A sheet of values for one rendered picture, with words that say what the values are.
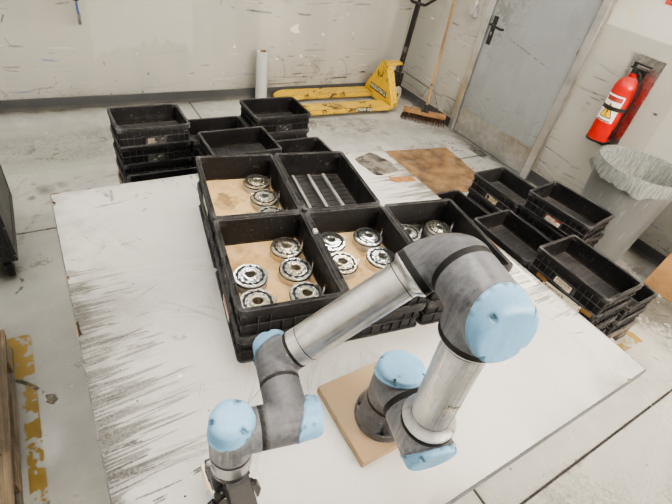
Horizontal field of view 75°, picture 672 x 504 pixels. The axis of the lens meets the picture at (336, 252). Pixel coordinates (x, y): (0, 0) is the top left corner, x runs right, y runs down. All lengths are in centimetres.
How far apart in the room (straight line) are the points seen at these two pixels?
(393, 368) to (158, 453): 59
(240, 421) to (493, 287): 44
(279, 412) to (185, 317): 72
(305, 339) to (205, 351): 58
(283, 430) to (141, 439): 53
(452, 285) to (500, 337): 10
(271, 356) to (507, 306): 43
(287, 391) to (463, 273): 36
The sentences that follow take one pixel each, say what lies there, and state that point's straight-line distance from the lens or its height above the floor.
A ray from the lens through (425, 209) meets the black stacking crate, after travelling 172.
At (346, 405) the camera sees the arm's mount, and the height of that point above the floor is 73.
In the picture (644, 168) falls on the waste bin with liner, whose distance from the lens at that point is 385.
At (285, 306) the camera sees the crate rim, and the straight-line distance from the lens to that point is 117.
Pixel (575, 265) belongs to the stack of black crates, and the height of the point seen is 49.
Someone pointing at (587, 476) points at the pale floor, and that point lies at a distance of 241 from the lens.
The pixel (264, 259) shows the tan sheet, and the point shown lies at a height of 83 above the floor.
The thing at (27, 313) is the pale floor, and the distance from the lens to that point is 259.
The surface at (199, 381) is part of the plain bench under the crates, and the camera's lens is 130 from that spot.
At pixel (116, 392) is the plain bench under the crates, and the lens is 132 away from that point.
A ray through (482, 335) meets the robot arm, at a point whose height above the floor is 132.
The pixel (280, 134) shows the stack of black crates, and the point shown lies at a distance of 304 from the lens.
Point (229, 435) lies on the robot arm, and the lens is 76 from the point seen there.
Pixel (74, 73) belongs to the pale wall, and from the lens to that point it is 441.
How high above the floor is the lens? 178
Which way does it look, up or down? 39 degrees down
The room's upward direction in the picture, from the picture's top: 12 degrees clockwise
